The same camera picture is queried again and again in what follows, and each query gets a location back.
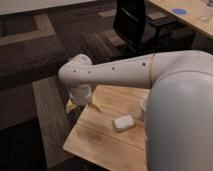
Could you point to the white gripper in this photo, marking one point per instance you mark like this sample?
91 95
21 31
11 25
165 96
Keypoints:
81 95

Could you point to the white eraser block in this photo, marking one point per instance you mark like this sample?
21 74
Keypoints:
123 122

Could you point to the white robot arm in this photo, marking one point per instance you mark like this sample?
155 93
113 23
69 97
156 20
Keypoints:
179 107

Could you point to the white paper cup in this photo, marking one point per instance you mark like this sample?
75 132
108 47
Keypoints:
138 113

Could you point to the black office chair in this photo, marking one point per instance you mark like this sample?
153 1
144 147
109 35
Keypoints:
138 26

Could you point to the blue round disc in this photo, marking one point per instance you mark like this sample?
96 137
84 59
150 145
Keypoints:
179 11

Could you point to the clear glass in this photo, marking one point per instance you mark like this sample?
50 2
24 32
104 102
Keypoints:
207 11

